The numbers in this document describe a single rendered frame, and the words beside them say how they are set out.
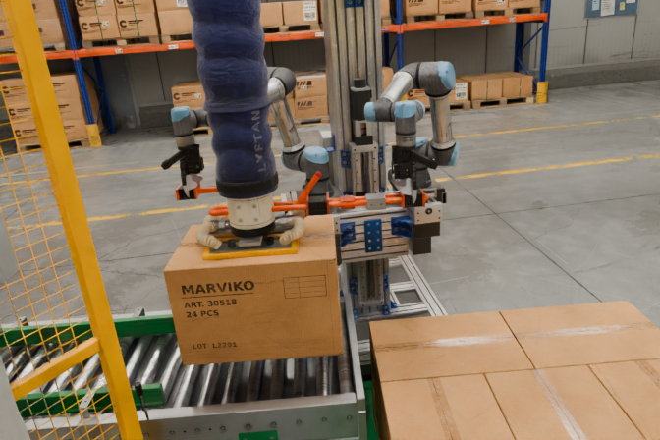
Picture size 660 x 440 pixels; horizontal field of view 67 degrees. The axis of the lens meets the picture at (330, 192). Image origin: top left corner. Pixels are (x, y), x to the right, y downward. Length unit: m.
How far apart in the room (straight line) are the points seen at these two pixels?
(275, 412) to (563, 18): 10.87
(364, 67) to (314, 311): 1.24
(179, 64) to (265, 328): 8.79
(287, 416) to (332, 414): 0.16
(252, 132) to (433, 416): 1.16
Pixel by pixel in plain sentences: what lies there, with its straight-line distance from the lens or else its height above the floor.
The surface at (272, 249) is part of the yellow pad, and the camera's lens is 1.79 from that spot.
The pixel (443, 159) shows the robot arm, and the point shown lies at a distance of 2.42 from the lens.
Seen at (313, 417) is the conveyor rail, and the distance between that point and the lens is 1.94.
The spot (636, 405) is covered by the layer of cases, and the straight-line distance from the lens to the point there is 2.13.
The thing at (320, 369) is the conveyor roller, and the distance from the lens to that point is 2.10.
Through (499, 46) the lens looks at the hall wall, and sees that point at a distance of 11.34.
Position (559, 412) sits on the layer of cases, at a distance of 2.02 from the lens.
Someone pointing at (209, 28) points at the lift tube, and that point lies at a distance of 1.67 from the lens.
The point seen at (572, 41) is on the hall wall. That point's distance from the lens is 12.12.
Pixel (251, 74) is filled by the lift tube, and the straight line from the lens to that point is 1.67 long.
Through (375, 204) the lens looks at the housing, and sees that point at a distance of 1.84.
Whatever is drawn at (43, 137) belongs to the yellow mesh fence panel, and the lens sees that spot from 1.49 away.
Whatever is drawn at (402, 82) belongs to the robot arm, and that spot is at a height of 1.59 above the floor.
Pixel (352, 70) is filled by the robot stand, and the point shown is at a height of 1.61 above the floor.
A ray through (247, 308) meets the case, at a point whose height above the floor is 0.91.
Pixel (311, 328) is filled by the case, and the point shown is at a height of 0.81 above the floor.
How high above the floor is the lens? 1.88
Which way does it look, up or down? 20 degrees down
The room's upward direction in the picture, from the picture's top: 4 degrees counter-clockwise
